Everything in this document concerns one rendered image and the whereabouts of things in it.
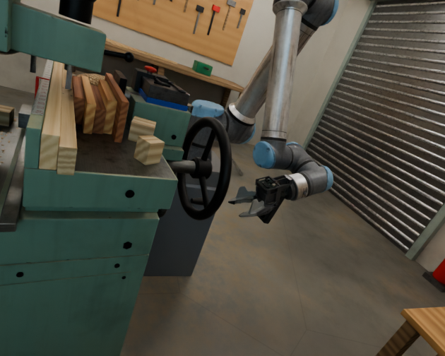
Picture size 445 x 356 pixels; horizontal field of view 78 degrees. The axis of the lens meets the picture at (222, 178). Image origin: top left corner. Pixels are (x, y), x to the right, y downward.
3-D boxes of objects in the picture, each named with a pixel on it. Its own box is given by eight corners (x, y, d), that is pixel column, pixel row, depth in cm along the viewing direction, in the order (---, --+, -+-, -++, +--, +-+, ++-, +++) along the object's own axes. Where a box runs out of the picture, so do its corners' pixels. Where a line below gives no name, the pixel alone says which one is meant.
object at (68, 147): (73, 175, 36) (77, 148, 35) (56, 174, 35) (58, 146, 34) (68, 73, 86) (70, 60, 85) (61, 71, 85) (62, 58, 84)
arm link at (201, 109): (176, 131, 129) (186, 94, 123) (207, 135, 140) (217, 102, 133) (190, 143, 119) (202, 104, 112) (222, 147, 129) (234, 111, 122)
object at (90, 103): (92, 134, 50) (96, 104, 48) (82, 133, 49) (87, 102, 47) (85, 99, 67) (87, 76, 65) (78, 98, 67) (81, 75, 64)
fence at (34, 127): (38, 169, 35) (41, 128, 33) (22, 167, 34) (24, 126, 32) (53, 73, 80) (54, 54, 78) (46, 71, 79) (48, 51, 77)
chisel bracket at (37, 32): (99, 81, 52) (107, 34, 49) (7, 58, 44) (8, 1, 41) (96, 73, 58) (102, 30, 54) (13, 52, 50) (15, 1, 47)
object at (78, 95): (81, 125, 52) (85, 98, 50) (70, 123, 52) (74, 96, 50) (78, 98, 66) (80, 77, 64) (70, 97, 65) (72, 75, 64)
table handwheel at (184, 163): (253, 149, 61) (205, 103, 82) (169, 134, 51) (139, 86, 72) (210, 242, 74) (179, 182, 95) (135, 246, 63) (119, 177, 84)
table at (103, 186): (217, 211, 52) (227, 184, 50) (21, 208, 36) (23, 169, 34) (146, 112, 98) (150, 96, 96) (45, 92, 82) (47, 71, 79)
